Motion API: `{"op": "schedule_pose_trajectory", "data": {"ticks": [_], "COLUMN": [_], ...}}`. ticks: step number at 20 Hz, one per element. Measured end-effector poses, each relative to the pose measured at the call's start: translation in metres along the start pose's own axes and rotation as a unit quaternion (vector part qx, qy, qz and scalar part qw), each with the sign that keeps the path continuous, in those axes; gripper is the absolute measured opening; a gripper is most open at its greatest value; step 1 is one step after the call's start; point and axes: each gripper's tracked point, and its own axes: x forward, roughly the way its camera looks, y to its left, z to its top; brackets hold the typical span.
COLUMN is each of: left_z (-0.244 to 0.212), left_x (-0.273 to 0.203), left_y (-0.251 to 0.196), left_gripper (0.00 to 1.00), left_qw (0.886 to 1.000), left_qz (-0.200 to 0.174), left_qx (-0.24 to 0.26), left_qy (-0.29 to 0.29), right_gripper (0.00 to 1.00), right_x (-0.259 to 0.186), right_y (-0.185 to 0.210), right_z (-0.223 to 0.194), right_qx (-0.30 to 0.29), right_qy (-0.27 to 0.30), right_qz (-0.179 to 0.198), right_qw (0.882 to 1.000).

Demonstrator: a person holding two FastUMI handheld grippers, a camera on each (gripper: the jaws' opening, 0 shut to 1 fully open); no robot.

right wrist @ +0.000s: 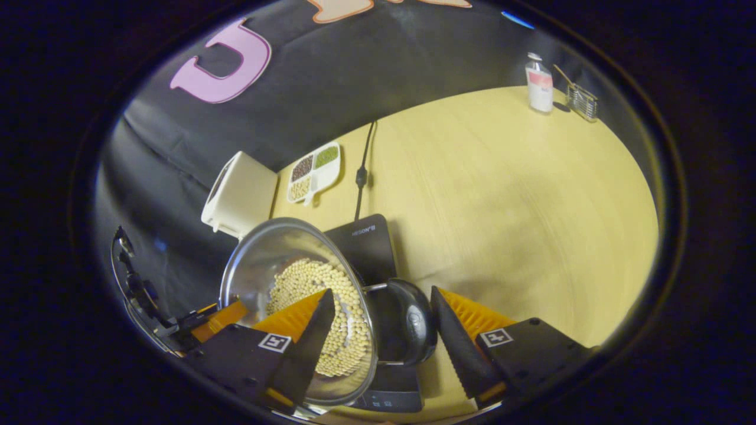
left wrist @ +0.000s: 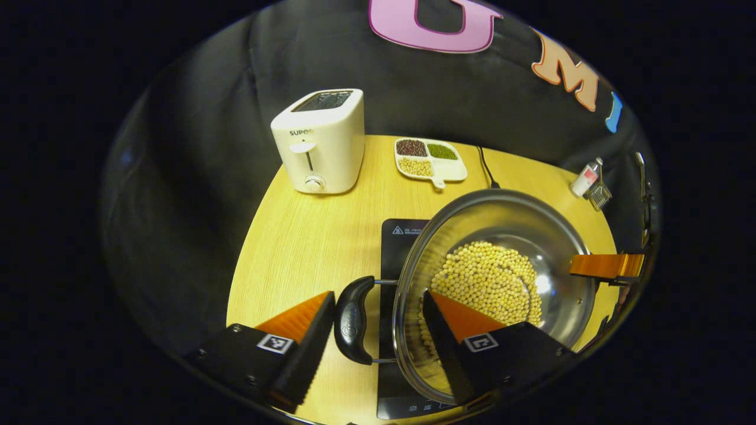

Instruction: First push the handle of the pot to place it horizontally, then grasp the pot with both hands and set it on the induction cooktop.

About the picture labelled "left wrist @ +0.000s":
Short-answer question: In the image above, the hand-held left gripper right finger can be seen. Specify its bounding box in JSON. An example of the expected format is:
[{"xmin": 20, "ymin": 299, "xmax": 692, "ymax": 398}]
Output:
[{"xmin": 422, "ymin": 289, "xmax": 576, "ymax": 408}]

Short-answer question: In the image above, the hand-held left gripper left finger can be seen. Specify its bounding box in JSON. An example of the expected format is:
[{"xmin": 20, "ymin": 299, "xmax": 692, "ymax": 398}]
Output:
[{"xmin": 188, "ymin": 290, "xmax": 336, "ymax": 414}]

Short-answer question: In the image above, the pile of yellow soybeans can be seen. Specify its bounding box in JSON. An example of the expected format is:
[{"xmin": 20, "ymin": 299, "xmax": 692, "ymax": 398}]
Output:
[{"xmin": 419, "ymin": 241, "xmax": 543, "ymax": 361}]

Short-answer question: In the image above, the black induction cooktop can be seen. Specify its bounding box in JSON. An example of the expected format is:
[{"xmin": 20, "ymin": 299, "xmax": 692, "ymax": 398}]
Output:
[{"xmin": 377, "ymin": 218, "xmax": 473, "ymax": 421}]

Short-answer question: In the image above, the stainless steel pot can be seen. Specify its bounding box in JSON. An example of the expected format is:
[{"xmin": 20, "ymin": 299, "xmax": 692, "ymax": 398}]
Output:
[{"xmin": 334, "ymin": 189, "xmax": 597, "ymax": 405}]

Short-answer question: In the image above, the glass holder with stick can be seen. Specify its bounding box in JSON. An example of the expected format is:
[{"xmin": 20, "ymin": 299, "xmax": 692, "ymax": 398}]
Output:
[{"xmin": 588, "ymin": 180, "xmax": 613, "ymax": 211}]

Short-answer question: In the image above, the clear bottle pink label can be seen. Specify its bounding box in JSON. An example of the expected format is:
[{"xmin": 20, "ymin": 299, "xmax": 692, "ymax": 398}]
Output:
[{"xmin": 569, "ymin": 157, "xmax": 604, "ymax": 198}]

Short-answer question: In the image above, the white divided bean dish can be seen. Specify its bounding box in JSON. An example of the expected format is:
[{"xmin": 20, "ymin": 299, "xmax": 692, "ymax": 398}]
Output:
[{"xmin": 394, "ymin": 138, "xmax": 468, "ymax": 189}]

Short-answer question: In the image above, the white toaster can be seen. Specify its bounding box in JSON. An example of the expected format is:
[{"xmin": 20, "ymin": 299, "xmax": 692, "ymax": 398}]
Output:
[{"xmin": 271, "ymin": 89, "xmax": 366, "ymax": 195}]

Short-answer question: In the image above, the black backdrop cloth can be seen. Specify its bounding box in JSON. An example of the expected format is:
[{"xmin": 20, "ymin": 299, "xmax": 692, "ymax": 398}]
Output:
[{"xmin": 102, "ymin": 0, "xmax": 659, "ymax": 367}]

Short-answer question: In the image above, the black camera stand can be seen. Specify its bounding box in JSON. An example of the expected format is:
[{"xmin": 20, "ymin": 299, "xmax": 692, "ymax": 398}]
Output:
[{"xmin": 635, "ymin": 152, "xmax": 655, "ymax": 249}]

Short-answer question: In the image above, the black power cable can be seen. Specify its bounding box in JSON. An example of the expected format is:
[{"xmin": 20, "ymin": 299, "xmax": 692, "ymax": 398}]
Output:
[{"xmin": 476, "ymin": 146, "xmax": 500, "ymax": 189}]

